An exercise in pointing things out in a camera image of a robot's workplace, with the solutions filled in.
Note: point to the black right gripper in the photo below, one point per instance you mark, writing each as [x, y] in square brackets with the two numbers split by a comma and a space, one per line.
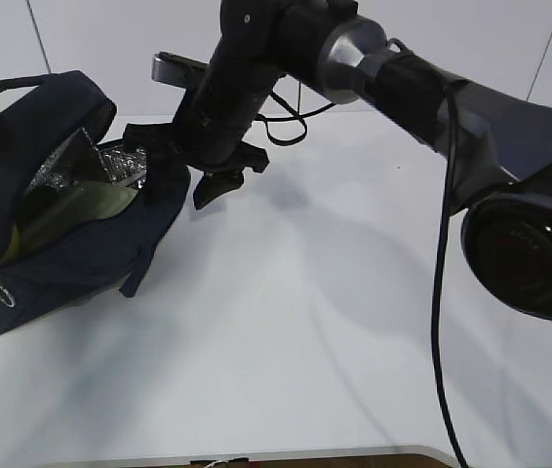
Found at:
[260, 42]

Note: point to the navy blue lunch bag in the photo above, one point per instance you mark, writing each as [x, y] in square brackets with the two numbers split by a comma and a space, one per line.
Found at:
[57, 125]

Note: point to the glass container green lid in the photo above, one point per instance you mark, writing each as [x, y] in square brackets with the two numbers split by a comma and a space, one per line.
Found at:
[45, 214]

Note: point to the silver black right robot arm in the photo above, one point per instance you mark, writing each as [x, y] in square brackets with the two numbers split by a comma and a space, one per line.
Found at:
[498, 148]

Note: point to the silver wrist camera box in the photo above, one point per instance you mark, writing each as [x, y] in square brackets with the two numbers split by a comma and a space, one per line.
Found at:
[177, 71]

